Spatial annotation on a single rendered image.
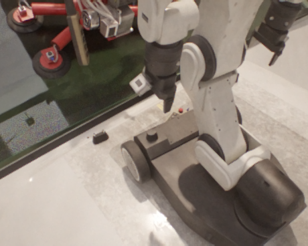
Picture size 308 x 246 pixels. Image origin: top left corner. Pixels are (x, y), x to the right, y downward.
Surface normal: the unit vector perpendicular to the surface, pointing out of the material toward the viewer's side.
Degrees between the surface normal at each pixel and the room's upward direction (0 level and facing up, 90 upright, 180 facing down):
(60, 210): 12
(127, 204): 0
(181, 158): 0
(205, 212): 0
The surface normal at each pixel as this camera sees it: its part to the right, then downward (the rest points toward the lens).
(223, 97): 0.44, 0.18
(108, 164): -0.03, -0.69
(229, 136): 0.36, -0.04
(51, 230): -0.27, -0.51
